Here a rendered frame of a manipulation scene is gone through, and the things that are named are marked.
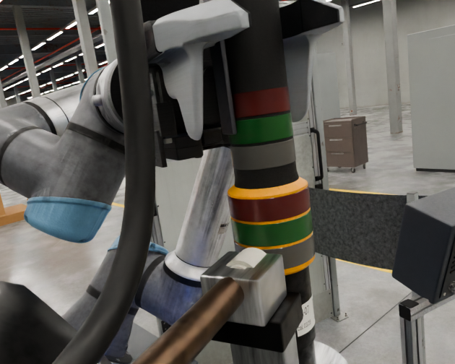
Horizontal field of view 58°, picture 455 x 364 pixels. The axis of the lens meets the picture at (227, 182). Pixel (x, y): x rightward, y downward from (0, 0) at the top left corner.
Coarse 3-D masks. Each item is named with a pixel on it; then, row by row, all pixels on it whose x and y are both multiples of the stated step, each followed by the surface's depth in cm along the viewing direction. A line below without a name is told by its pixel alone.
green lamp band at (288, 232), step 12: (240, 228) 21; (252, 228) 21; (264, 228) 20; (276, 228) 20; (288, 228) 20; (300, 228) 21; (312, 228) 22; (240, 240) 21; (252, 240) 21; (264, 240) 20; (276, 240) 20; (288, 240) 20
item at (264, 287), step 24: (216, 264) 19; (264, 264) 19; (264, 288) 18; (240, 312) 18; (264, 312) 18; (288, 312) 19; (216, 336) 20; (240, 336) 19; (264, 336) 18; (288, 336) 19; (240, 360) 21; (264, 360) 20; (288, 360) 20; (336, 360) 25
